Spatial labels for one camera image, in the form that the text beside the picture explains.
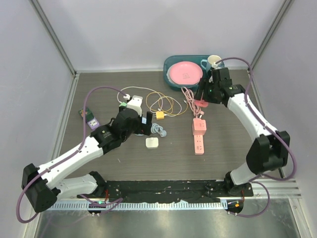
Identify pink cord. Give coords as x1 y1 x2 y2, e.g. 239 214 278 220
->
181 86 209 119

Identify green charger plug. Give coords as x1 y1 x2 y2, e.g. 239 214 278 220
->
119 102 127 110

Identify pink cube socket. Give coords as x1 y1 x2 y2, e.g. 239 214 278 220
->
192 118 207 136

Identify white charger cable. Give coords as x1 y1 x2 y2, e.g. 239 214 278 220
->
116 85 183 116

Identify purple power strip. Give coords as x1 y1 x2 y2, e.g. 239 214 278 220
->
87 117 100 130

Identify dark green cube socket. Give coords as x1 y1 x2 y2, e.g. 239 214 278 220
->
78 107 94 122

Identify pink power strip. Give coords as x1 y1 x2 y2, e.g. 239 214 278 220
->
194 135 205 155

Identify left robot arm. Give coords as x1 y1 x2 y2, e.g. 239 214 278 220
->
22 108 153 213

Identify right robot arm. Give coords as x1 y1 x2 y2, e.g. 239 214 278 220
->
194 67 290 196

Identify yellow charger plug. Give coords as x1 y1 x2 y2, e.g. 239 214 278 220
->
153 111 165 120

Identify light blue mug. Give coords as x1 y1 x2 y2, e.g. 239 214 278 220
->
200 55 221 72

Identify white square charger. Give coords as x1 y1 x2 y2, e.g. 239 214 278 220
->
145 137 159 149

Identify pink plate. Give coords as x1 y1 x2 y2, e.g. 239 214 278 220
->
168 61 203 85

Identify teal plastic bin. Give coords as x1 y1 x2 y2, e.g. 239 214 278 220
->
163 55 211 91

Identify blue coiled cord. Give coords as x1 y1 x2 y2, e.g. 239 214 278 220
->
151 122 167 138

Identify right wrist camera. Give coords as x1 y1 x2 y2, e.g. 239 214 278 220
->
209 61 224 82

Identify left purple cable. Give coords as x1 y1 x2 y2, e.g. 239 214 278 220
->
16 86 132 224

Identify purple cable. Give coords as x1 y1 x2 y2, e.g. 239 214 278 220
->
215 57 298 218
16 86 132 224

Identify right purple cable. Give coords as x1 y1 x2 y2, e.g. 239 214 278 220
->
215 57 298 218

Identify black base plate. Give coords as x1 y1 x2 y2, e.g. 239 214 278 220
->
86 179 254 203

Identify slotted cable duct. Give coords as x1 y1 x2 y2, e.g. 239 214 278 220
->
48 200 227 212

